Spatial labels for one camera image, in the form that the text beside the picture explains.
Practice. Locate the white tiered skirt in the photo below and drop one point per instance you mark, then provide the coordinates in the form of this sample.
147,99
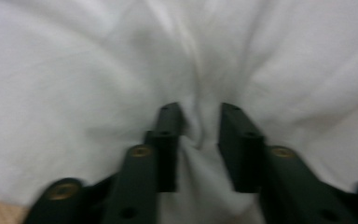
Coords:
90,77

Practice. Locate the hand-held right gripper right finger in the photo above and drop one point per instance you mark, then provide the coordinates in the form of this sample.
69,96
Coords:
242,155

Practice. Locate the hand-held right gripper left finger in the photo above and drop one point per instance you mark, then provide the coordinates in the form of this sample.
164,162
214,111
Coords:
167,149

